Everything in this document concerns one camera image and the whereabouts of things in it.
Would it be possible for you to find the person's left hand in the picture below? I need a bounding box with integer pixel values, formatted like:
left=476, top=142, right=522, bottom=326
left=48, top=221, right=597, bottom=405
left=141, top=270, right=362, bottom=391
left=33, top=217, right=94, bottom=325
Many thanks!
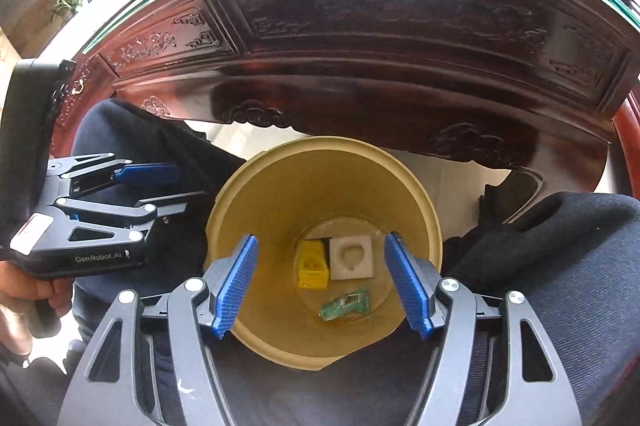
left=0, top=256, right=75, bottom=359

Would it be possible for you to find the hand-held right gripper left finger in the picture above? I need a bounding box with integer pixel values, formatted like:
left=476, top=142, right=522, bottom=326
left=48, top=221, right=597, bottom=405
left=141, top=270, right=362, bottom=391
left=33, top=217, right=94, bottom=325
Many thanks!
left=57, top=233, right=261, bottom=426

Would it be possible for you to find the yellow small box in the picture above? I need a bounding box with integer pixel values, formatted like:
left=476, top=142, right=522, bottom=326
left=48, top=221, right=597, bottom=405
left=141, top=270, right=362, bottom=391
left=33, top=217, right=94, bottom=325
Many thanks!
left=297, top=238, right=331, bottom=291

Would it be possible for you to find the green plastic wrapper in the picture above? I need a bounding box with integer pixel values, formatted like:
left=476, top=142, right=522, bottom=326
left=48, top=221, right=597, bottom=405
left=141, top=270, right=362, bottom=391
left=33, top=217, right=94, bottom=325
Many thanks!
left=319, top=288, right=370, bottom=323

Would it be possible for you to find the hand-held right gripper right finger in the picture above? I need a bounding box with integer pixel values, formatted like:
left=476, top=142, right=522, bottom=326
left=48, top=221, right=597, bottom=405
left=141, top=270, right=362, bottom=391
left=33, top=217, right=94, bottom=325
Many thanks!
left=384, top=233, right=583, bottom=426

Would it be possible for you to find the carved wooden table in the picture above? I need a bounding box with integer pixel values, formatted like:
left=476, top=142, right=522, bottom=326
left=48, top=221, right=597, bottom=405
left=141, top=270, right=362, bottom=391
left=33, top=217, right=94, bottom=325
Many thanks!
left=80, top=0, right=640, bottom=197

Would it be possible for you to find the beige plastic bin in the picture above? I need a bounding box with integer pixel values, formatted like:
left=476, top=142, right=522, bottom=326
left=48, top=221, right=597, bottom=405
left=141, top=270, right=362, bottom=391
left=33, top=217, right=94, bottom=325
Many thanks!
left=204, top=136, right=443, bottom=372

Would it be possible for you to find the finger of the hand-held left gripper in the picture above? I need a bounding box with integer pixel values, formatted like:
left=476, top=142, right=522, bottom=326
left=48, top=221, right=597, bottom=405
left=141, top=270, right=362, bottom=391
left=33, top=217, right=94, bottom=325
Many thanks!
left=55, top=191, right=206, bottom=253
left=47, top=152, right=182, bottom=199

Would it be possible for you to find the white foam insert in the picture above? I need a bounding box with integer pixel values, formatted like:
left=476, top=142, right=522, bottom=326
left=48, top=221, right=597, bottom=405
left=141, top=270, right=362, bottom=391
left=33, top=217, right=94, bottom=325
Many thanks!
left=329, top=235, right=376, bottom=281

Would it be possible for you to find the carved dark wooden cabinet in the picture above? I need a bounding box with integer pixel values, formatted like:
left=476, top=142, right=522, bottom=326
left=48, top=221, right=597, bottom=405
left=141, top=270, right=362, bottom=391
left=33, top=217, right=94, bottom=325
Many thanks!
left=50, top=56, right=118, bottom=142

